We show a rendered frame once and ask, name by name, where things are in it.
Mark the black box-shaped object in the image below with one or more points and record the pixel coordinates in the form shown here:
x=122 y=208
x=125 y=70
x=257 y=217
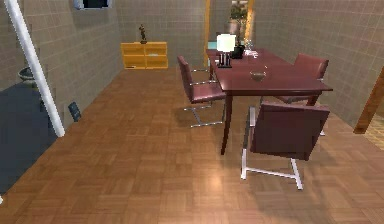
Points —
x=238 y=52

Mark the clear glass vase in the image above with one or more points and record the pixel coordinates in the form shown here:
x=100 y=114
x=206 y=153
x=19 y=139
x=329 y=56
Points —
x=248 y=45

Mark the dark red metal-framed chair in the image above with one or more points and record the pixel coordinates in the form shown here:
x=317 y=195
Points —
x=200 y=91
x=308 y=68
x=286 y=130

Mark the grey round pot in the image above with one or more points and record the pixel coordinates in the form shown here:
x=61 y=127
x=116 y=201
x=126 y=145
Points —
x=26 y=75

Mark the white shade table lamp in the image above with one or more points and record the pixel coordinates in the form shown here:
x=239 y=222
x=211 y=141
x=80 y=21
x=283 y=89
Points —
x=226 y=45

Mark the yellow door frame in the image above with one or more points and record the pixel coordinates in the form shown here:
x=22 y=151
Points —
x=207 y=30

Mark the white door frame post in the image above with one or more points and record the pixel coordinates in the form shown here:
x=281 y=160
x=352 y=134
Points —
x=33 y=63

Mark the dark red dining table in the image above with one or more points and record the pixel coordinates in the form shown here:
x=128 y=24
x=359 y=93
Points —
x=266 y=78

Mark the green house plant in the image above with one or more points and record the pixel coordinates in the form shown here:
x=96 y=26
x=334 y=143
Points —
x=238 y=15

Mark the dark figurine statue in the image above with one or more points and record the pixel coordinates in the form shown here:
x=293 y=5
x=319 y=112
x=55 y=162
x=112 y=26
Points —
x=143 y=33

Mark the small dark blue box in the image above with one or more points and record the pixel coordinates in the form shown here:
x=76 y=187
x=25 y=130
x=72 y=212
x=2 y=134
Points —
x=74 y=111

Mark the glass bowl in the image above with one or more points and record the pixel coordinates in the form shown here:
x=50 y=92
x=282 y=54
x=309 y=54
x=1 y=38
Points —
x=258 y=75

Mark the yellow open shelf unit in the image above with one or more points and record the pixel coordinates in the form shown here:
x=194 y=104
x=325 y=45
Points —
x=144 y=55

